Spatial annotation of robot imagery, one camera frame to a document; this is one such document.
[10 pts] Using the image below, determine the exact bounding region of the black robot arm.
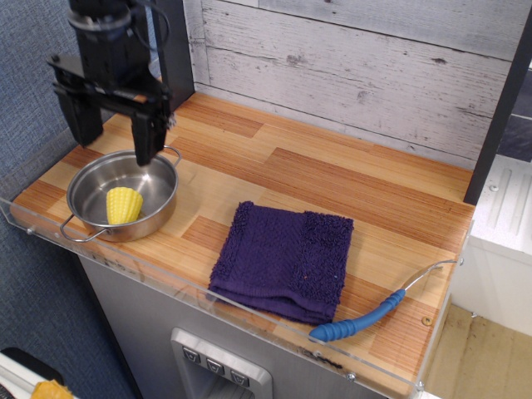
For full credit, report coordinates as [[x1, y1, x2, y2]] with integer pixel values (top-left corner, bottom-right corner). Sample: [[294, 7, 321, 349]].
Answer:
[[47, 1, 174, 166]]

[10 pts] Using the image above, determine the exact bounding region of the small steel pot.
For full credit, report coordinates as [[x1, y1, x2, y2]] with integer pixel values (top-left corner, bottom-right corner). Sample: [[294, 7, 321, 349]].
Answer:
[[60, 145, 182, 243]]

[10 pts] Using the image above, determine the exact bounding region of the blue handled spoon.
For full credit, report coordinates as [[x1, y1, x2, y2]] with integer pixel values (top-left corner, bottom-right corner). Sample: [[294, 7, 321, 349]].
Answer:
[[308, 259, 458, 343]]

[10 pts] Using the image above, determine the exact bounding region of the yellow toy corn cob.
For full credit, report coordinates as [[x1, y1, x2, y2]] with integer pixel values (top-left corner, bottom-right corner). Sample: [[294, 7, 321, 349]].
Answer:
[[106, 187, 144, 224]]

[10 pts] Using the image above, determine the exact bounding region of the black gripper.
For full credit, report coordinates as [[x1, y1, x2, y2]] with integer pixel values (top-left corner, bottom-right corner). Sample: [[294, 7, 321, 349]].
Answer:
[[47, 12, 174, 166]]

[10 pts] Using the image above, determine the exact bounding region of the dark right frame post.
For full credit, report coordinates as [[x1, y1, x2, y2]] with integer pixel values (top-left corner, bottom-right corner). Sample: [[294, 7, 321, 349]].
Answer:
[[463, 11, 531, 205]]

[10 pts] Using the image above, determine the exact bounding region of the silver dispenser button panel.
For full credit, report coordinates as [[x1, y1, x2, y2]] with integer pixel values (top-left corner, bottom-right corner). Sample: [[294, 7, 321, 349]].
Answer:
[[170, 328, 273, 398]]

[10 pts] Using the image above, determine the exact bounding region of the purple folded towel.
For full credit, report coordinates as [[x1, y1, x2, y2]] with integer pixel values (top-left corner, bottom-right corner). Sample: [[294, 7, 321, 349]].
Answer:
[[209, 201, 354, 325]]

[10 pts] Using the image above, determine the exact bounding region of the clear acrylic guard rail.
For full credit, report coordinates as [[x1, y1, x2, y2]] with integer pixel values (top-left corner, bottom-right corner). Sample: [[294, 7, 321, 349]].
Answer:
[[0, 195, 475, 396]]

